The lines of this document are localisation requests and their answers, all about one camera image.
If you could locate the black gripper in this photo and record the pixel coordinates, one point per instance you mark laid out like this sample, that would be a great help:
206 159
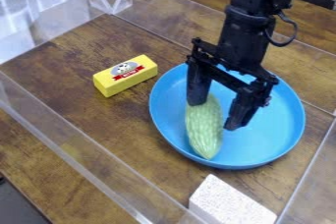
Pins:
232 63

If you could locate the green bitter gourd toy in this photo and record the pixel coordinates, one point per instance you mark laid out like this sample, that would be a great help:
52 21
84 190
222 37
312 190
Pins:
204 127

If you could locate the blue round plastic tray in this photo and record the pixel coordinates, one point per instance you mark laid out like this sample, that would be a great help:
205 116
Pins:
268 137

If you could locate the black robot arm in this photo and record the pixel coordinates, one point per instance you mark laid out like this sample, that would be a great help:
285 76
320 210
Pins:
264 7

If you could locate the yellow butter box toy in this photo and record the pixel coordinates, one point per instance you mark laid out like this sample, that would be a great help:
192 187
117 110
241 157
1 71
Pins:
124 75

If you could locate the white speckled foam block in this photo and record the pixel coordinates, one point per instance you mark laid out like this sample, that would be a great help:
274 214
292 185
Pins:
222 205

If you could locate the clear acrylic enclosure wall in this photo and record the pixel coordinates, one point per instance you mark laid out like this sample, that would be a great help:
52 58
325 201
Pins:
93 151

